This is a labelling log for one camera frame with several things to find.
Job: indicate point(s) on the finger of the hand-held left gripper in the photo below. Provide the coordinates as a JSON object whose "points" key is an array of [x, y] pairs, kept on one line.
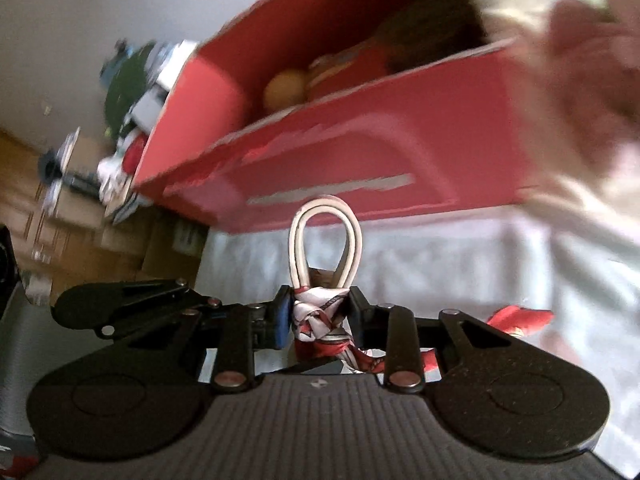
{"points": [[170, 295]]}

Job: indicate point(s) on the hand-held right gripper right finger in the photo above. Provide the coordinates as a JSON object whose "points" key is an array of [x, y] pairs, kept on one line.
{"points": [[356, 315]]}

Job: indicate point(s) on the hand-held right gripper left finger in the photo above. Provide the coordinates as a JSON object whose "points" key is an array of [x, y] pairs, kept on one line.
{"points": [[283, 317]]}

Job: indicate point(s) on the red white patterned scarf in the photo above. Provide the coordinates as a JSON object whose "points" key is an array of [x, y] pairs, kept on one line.
{"points": [[315, 320]]}

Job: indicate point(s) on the red cardboard box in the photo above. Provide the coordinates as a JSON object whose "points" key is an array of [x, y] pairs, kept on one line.
{"points": [[350, 160]]}

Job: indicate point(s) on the brown cardboard box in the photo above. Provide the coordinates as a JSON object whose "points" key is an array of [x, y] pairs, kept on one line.
{"points": [[125, 240]]}

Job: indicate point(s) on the black bottle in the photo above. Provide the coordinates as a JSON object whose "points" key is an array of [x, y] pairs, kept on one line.
{"points": [[80, 182]]}

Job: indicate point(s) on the white cloth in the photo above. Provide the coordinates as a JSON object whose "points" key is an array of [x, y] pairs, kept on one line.
{"points": [[112, 180]]}

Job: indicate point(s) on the red cloth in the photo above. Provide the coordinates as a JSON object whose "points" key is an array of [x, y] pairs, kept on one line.
{"points": [[134, 155]]}

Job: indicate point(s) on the grey square box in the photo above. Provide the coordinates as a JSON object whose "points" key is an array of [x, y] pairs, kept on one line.
{"points": [[149, 110]]}

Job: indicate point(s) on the orange ball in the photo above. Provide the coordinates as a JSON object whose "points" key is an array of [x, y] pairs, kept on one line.
{"points": [[285, 91]]}

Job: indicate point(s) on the pink plush toy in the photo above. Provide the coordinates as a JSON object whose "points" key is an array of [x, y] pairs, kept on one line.
{"points": [[590, 60]]}

